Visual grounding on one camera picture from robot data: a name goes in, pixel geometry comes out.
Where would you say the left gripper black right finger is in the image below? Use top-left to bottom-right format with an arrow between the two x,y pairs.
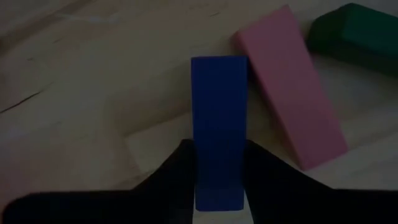
243,139 -> 332,224

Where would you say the green wooden block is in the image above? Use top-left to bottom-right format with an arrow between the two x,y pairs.
306,2 -> 398,77

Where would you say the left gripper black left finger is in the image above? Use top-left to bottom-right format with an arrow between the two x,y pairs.
133,139 -> 197,224

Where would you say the blue wooden block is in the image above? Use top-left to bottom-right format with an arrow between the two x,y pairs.
190,55 -> 249,212

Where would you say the pink wooden block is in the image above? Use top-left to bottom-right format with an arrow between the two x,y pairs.
231,4 -> 349,172

